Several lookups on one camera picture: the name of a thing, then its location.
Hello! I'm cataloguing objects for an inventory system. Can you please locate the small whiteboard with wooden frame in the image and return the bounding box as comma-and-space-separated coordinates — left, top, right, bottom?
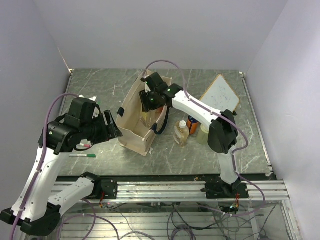
199, 74, 240, 112

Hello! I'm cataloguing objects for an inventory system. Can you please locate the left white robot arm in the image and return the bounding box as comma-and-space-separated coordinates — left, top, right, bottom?
0, 97, 122, 237

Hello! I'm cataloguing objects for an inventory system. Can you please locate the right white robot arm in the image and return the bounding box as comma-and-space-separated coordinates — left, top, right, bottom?
139, 72, 240, 198

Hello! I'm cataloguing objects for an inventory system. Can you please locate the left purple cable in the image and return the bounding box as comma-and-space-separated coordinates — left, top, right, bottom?
9, 93, 97, 240

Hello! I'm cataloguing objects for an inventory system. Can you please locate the green capped marker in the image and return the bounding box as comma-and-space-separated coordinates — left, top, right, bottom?
69, 153, 97, 158

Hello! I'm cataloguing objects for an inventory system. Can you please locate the red capped marker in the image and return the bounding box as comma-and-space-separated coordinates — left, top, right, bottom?
78, 143, 91, 148

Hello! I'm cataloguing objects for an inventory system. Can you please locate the clear bottle with white cap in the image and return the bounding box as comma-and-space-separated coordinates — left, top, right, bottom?
173, 120, 189, 147

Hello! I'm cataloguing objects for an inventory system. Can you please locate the yellow bottle with beige cap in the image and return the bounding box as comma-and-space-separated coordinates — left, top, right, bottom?
196, 124, 209, 145

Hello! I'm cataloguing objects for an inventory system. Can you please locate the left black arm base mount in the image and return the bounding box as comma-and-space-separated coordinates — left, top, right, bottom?
71, 172, 118, 200

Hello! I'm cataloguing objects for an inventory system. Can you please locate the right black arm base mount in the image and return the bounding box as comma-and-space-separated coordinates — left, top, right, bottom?
200, 181, 249, 200

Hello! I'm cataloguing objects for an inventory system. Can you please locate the amber bottle with black cap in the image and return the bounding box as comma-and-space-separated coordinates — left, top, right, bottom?
140, 110, 158, 129

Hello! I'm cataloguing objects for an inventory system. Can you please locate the beige canvas tote bag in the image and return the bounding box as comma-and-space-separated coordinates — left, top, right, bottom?
116, 73, 170, 156

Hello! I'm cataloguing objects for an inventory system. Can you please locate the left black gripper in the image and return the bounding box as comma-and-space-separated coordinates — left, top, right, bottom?
80, 109, 123, 145

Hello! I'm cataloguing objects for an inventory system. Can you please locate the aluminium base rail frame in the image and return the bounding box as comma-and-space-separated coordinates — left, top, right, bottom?
47, 173, 302, 240

